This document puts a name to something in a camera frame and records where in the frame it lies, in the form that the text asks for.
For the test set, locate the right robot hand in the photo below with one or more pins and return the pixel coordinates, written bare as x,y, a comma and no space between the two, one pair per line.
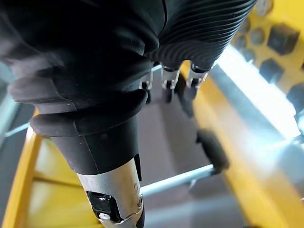
95,59

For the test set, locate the grey shelf panel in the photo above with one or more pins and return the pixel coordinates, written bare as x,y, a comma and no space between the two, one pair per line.
171,142

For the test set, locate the bright silver shelf beam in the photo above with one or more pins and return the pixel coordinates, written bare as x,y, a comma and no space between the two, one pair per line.
256,95

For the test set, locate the yellow metal shelf rack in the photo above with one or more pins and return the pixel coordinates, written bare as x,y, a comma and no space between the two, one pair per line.
249,190

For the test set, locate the thin silver rod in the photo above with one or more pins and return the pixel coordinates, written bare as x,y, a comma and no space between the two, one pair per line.
16,131

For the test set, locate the silver metal rod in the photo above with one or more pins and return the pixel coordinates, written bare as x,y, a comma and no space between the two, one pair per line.
171,181

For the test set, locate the round grey part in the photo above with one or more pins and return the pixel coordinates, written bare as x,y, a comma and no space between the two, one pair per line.
257,35
245,25
249,55
240,42

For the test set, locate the black sole-shaped plastic housing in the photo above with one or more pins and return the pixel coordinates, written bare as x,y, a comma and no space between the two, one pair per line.
212,152

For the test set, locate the round pale part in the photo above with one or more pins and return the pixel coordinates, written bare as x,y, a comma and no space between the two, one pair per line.
263,6

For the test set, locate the black cube-shaped part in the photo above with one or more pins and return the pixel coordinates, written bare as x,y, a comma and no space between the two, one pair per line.
272,70
297,97
282,39

